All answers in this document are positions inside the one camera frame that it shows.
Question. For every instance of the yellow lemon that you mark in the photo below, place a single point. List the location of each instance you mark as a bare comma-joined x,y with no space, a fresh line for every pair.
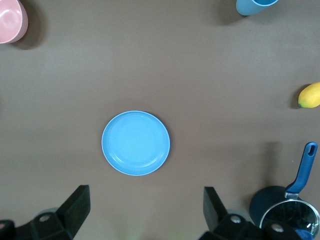
310,96

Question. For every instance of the blue plate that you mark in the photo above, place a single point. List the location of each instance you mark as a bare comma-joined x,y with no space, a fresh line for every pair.
136,143

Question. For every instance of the blue cup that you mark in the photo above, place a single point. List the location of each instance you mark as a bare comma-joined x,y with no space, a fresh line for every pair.
250,7

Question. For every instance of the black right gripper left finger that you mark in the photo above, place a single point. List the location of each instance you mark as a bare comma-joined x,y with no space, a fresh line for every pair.
72,212

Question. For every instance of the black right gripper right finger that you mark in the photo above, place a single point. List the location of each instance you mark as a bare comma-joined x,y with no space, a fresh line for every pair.
220,225

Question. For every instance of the pink bowl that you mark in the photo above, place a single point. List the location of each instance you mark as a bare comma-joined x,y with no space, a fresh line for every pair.
10,21

